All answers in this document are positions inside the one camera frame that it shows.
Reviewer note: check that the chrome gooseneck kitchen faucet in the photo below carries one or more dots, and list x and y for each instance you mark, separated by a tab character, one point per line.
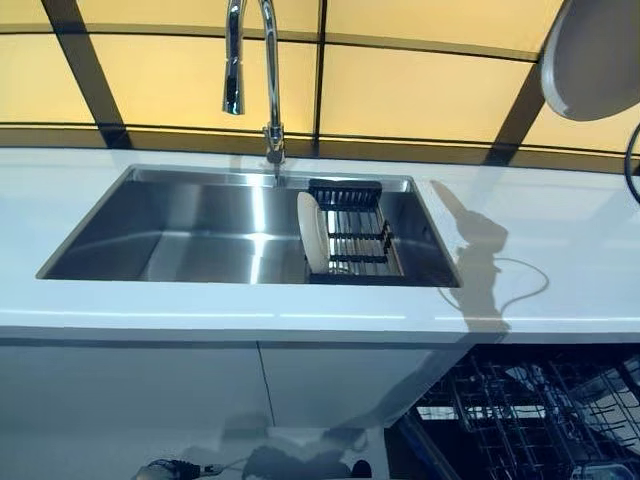
272	75

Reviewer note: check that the black built-in dishwasher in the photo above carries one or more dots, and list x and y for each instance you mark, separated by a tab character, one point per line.
415	450

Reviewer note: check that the black sink drying rack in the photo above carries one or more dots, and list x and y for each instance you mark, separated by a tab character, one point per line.
357	235

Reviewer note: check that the beige round plate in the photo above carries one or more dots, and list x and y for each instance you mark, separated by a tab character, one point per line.
595	65
312	235

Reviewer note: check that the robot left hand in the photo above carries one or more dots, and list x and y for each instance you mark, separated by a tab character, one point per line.
167	470

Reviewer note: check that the stainless steel sink basin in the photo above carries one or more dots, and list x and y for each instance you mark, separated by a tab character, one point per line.
200	235

